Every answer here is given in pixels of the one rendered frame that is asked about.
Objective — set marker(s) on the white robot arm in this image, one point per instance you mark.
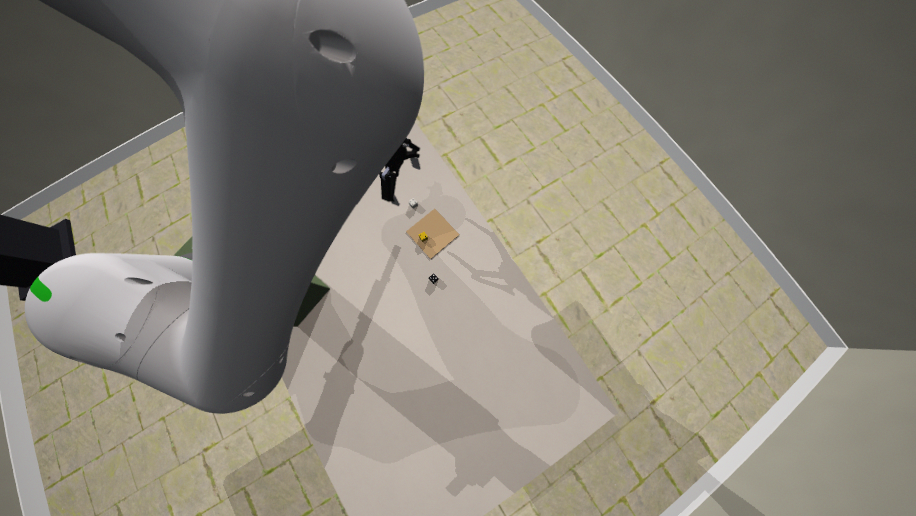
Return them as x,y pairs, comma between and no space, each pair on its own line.
292,108

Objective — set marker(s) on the tan square mat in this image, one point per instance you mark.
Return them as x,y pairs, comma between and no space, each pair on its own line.
439,232

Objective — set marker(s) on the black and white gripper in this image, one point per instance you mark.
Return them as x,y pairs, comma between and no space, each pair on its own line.
393,165

